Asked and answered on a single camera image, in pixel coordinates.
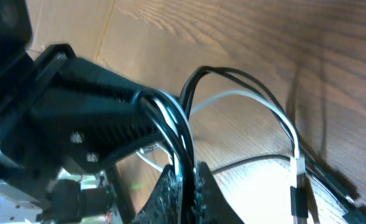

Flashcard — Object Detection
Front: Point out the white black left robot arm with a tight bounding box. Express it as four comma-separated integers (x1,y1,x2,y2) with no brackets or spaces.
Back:
0,44,161,222

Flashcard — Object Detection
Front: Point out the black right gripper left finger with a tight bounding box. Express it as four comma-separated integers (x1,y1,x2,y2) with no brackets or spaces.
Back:
132,165,181,224

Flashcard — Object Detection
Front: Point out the black usb cable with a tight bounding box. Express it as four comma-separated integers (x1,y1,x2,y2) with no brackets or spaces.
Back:
132,65,357,224
212,154,366,224

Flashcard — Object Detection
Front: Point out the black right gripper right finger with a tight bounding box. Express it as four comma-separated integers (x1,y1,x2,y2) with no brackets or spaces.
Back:
192,161,243,224

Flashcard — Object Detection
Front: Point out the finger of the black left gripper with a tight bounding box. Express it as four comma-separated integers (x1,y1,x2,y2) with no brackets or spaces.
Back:
30,58,164,173

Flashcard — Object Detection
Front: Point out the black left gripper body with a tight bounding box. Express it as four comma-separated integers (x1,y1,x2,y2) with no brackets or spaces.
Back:
0,44,76,193

